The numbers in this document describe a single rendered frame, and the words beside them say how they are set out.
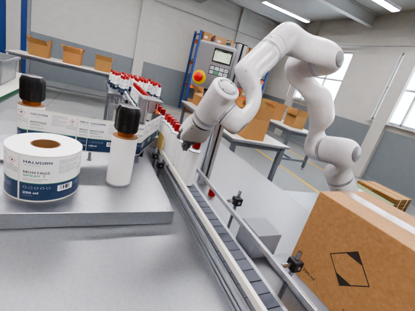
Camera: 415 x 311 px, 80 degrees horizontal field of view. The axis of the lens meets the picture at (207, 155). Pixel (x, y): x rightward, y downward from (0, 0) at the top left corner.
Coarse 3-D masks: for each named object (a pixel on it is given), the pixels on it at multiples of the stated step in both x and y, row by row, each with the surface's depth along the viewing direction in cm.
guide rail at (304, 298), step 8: (208, 184) 95; (216, 192) 89; (224, 200) 84; (232, 208) 81; (240, 224) 74; (248, 232) 71; (256, 240) 67; (264, 248) 65; (272, 256) 62; (272, 264) 61; (280, 272) 59; (288, 280) 56; (296, 288) 54; (304, 296) 52; (304, 304) 52; (312, 304) 51
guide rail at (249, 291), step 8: (160, 152) 130; (168, 160) 118; (176, 176) 105; (184, 184) 99; (184, 192) 96; (192, 200) 89; (200, 208) 85; (200, 216) 82; (208, 224) 77; (208, 232) 76; (216, 232) 74; (216, 240) 71; (224, 248) 68; (224, 256) 67; (232, 264) 63; (240, 272) 61; (240, 280) 60; (248, 288) 57; (248, 296) 57; (256, 296) 55; (256, 304) 54
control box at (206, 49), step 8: (200, 48) 105; (208, 48) 104; (224, 48) 103; (232, 48) 103; (200, 56) 106; (208, 56) 105; (200, 64) 107; (208, 64) 106; (216, 64) 106; (232, 64) 104; (200, 72) 108; (192, 80) 109; (208, 80) 108
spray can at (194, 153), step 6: (198, 144) 100; (192, 150) 101; (198, 150) 101; (192, 156) 101; (198, 156) 102; (186, 162) 103; (192, 162) 101; (186, 168) 103; (192, 168) 102; (186, 174) 103; (192, 174) 104; (186, 180) 104; (192, 180) 105
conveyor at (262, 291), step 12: (168, 168) 118; (192, 192) 102; (204, 204) 95; (216, 216) 89; (204, 228) 80; (216, 228) 82; (228, 240) 78; (216, 252) 72; (240, 252) 73; (240, 264) 69; (252, 276) 65; (240, 288) 61; (264, 288) 63; (264, 300) 59; (276, 300) 60
